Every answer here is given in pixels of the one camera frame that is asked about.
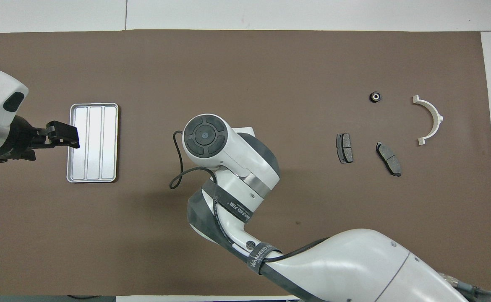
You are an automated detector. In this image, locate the brown table mat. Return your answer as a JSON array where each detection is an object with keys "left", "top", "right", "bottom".
[{"left": 0, "top": 29, "right": 491, "bottom": 297}]

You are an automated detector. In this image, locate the white semicircular bracket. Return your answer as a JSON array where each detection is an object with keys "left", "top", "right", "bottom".
[{"left": 412, "top": 95, "right": 444, "bottom": 146}]

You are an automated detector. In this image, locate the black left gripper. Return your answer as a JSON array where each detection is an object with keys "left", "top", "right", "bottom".
[{"left": 0, "top": 115, "right": 80, "bottom": 163}]

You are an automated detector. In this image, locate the dark grey brake pad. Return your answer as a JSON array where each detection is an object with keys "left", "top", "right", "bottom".
[
  {"left": 376, "top": 141, "right": 402, "bottom": 177},
  {"left": 336, "top": 133, "right": 354, "bottom": 164}
]

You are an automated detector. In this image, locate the silver metal tray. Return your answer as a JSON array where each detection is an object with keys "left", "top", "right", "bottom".
[{"left": 66, "top": 102, "right": 119, "bottom": 183}]

